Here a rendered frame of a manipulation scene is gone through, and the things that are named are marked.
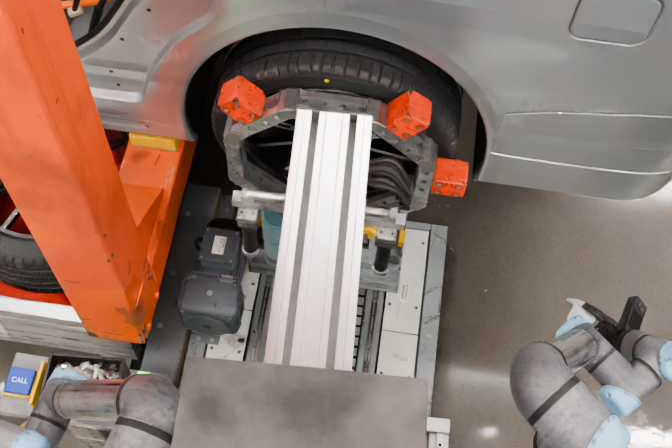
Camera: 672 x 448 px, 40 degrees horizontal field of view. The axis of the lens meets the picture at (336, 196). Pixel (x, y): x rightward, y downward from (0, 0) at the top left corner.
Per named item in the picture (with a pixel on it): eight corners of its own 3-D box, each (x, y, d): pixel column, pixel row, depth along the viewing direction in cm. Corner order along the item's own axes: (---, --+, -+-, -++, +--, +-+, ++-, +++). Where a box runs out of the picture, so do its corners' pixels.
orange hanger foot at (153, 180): (200, 137, 285) (188, 69, 254) (160, 292, 259) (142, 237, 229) (146, 129, 285) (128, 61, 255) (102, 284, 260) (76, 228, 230)
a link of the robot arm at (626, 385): (581, 383, 198) (617, 350, 200) (620, 424, 194) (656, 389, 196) (588, 374, 190) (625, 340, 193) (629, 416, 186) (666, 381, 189)
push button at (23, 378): (38, 372, 253) (36, 369, 251) (30, 397, 250) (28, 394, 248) (13, 368, 254) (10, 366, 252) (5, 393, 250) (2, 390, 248)
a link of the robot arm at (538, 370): (474, 378, 162) (552, 339, 204) (519, 426, 158) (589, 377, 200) (518, 333, 158) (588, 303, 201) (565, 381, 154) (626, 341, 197)
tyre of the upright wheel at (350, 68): (209, -17, 232) (243, 130, 289) (189, 58, 221) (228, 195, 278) (474, 4, 225) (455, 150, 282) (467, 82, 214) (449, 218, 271)
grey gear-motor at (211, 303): (264, 241, 317) (261, 191, 286) (241, 357, 297) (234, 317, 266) (212, 234, 318) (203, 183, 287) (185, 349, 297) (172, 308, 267)
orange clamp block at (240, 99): (267, 92, 227) (240, 73, 222) (262, 118, 223) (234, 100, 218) (248, 101, 232) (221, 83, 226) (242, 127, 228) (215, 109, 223)
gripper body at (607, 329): (575, 336, 213) (608, 349, 202) (600, 310, 215) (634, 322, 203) (592, 359, 215) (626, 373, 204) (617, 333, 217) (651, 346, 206)
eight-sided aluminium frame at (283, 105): (421, 214, 268) (448, 107, 220) (419, 234, 264) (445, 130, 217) (236, 188, 270) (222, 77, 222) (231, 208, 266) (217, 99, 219)
